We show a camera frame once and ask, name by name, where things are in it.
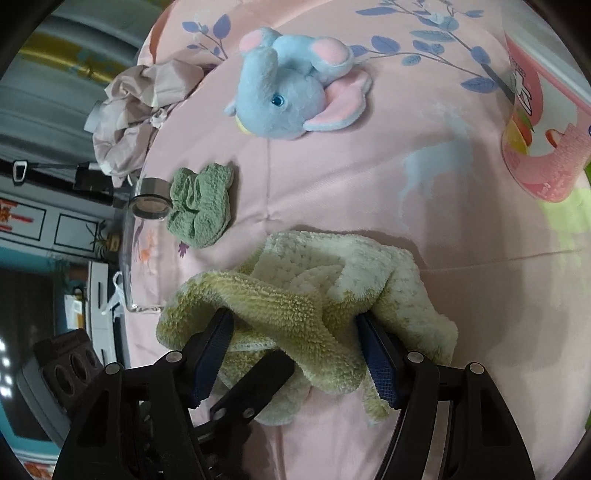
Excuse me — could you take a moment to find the yellow cream fluffy towel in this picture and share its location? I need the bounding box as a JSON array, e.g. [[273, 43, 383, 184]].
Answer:
[[156, 231, 459, 426]]

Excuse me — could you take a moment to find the green fluffy cloth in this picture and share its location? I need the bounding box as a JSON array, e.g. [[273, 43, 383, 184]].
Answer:
[[167, 163, 233, 249]]

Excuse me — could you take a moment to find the white cabinet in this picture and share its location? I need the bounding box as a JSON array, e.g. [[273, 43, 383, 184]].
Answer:
[[1, 193, 109, 354]]

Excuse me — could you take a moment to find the clear glass bottle steel lid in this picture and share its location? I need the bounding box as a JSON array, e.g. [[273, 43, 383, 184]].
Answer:
[[118, 177, 172, 312]]

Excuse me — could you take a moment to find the pink tissue pack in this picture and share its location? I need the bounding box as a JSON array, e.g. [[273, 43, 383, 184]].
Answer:
[[502, 35, 590, 203]]

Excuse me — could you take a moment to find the pink floral tablecloth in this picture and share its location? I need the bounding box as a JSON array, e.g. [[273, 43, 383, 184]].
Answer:
[[131, 1, 590, 479]]

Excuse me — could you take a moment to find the crumpled beige pink fabric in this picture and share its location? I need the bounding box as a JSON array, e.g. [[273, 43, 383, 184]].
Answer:
[[92, 59, 205, 188]]

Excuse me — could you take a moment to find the teal yellow curtain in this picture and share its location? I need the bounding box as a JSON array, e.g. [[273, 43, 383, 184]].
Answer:
[[1, 1, 169, 165]]

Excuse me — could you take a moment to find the blue plush elephant toy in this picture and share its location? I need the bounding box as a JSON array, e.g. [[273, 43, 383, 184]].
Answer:
[[224, 27, 373, 140]]

